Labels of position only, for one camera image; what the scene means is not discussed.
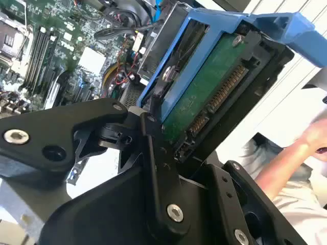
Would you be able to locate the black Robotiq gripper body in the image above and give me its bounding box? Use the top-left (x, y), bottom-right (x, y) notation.
top-left (38, 164), bottom-right (307, 245)

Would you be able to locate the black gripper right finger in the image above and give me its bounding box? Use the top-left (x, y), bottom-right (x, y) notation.
top-left (157, 149), bottom-right (307, 245)

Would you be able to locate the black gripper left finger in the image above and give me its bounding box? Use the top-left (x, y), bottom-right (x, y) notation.
top-left (0, 97), bottom-right (192, 239)

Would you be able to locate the hard disk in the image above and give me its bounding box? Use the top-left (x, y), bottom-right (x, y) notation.
top-left (136, 7), bottom-right (327, 164)

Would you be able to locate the black disk wire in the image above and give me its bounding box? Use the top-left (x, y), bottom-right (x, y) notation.
top-left (94, 19), bottom-right (164, 40)

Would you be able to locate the person's hand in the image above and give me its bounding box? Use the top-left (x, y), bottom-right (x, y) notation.
top-left (300, 118), bottom-right (327, 154)

